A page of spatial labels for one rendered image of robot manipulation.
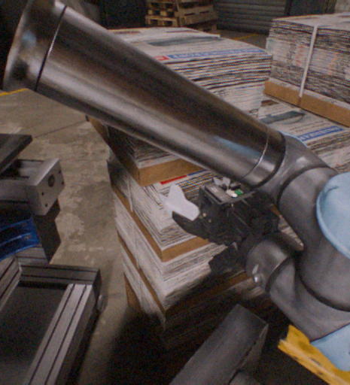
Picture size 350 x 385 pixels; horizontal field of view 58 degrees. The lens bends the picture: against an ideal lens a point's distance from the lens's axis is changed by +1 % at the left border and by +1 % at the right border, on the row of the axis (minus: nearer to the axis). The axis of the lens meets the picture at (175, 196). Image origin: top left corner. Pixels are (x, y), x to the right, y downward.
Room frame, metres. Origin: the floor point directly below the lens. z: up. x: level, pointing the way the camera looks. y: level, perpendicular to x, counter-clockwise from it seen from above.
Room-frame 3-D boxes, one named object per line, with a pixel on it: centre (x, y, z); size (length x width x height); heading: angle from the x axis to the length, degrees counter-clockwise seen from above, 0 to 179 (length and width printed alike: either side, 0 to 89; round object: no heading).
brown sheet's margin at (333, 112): (1.04, -0.51, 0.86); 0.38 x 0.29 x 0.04; 28
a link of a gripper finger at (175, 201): (0.42, 0.00, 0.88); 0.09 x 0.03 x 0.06; 55
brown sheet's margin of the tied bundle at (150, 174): (0.65, -0.02, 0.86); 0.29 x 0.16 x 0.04; 117
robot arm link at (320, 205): (0.24, -0.16, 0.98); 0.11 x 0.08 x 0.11; 11
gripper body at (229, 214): (0.36, -0.09, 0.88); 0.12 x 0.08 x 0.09; 28
